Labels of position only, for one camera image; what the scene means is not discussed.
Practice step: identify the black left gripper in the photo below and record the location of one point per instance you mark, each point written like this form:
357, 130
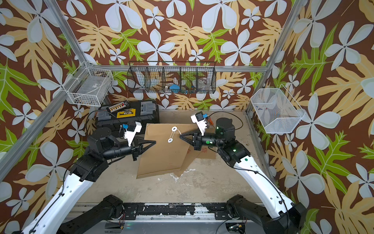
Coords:
138, 146

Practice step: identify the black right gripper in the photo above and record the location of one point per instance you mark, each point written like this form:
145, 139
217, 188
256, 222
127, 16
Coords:
197, 143

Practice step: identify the kraft file bag with string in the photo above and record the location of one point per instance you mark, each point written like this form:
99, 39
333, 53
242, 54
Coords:
169, 152

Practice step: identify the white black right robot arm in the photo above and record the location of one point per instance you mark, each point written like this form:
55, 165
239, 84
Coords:
278, 214

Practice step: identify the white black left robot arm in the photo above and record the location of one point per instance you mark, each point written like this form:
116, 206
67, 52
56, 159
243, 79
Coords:
104, 149

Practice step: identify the kraft file bag middle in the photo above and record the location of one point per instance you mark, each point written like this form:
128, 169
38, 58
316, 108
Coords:
190, 157

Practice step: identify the kraft file bag right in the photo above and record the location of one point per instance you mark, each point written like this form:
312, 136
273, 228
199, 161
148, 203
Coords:
204, 153

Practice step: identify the black plastic toolbox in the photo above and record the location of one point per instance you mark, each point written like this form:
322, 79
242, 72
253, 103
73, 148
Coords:
141, 111

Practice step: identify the screwdriver bit set case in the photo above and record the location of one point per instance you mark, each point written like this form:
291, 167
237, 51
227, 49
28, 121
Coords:
118, 107

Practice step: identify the blue object in basket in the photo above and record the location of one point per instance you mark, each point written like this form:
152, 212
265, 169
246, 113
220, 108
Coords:
175, 88

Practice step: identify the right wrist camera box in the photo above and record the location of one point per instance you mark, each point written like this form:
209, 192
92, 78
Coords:
201, 120

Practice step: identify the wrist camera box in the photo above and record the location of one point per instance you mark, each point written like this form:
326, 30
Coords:
130, 130
201, 120

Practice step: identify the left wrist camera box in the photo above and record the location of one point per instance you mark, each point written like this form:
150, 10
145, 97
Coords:
130, 130

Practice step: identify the black wire basket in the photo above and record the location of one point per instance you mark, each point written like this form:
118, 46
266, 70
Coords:
192, 77

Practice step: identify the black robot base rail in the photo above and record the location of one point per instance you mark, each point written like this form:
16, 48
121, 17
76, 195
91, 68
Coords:
175, 210

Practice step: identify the white wire basket left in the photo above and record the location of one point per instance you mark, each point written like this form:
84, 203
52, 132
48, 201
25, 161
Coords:
89, 85

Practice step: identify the white wire basket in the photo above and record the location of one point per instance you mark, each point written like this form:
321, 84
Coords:
277, 110
89, 85

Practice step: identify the white wire basket right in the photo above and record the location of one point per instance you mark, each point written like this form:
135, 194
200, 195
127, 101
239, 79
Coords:
277, 110

